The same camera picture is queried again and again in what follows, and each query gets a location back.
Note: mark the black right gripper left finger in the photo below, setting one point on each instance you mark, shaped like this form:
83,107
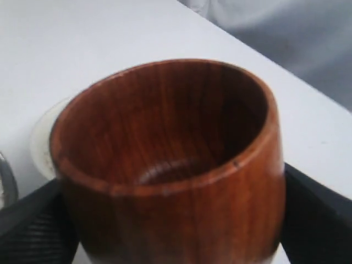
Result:
38,229

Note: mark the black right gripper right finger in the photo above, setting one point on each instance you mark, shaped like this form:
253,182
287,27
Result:
317,224

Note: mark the brown wooden cup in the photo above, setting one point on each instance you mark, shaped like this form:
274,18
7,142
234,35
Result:
177,161

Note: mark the large steel rice tray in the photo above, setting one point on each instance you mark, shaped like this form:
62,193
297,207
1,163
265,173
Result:
9,188

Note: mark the small cream ceramic bowl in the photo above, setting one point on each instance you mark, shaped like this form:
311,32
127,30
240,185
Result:
39,140

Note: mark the white backdrop curtain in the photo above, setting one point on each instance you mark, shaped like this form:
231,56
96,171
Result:
311,39

